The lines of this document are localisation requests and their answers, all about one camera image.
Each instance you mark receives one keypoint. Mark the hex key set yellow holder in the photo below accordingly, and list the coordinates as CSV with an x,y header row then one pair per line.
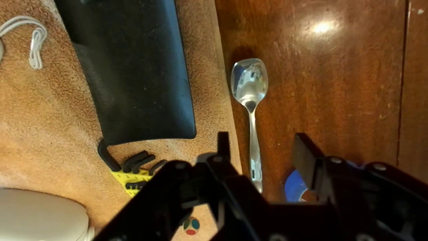
x,y
132,175

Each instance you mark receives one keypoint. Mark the blue tape roll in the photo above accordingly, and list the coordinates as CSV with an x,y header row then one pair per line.
x,y
295,187

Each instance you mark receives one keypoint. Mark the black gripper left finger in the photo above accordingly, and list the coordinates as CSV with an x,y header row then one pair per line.
x,y
178,201

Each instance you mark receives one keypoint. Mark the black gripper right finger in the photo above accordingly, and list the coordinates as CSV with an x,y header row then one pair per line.
x,y
366,201

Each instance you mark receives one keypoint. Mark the black rectangular pad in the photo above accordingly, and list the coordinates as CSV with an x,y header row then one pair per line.
x,y
134,67

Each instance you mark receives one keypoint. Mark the silver spoon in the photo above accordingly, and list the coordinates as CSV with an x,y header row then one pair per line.
x,y
249,82

